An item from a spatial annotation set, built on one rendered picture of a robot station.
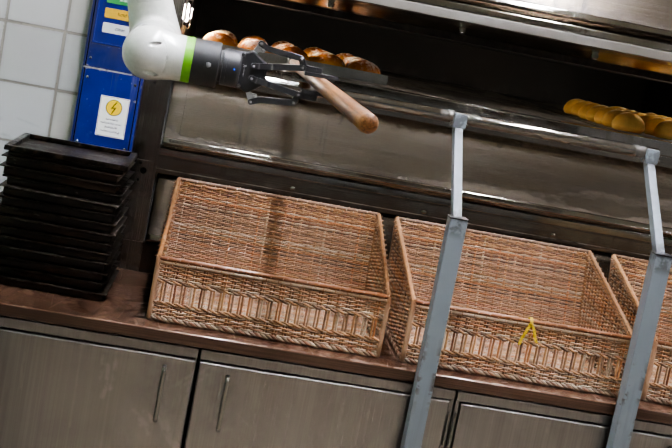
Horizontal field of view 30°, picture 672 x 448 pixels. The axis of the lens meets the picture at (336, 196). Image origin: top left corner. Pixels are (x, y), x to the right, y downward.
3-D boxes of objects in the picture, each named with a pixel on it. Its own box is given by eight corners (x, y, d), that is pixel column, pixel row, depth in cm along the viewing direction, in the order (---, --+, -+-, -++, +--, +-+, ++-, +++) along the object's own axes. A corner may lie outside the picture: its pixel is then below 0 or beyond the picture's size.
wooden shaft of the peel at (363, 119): (377, 136, 176) (381, 115, 175) (356, 132, 175) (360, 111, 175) (298, 69, 344) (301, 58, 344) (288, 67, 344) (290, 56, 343)
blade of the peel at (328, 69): (386, 85, 356) (388, 75, 356) (194, 49, 349) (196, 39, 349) (371, 77, 391) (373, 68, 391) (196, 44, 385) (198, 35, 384)
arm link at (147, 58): (115, 80, 246) (123, 26, 242) (121, 64, 257) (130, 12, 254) (186, 93, 247) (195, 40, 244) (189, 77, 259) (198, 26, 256)
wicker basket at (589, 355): (372, 312, 340) (392, 213, 336) (571, 345, 346) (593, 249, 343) (397, 363, 292) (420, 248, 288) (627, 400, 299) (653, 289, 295)
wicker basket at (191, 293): (157, 275, 335) (175, 174, 331) (363, 311, 340) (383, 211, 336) (142, 320, 287) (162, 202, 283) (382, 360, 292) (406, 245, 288)
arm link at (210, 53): (187, 84, 246) (196, 38, 245) (188, 81, 258) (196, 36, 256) (218, 90, 247) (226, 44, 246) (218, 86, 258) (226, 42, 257)
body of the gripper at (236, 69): (224, 44, 255) (269, 53, 256) (217, 85, 256) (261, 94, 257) (224, 45, 247) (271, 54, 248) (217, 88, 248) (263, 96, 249)
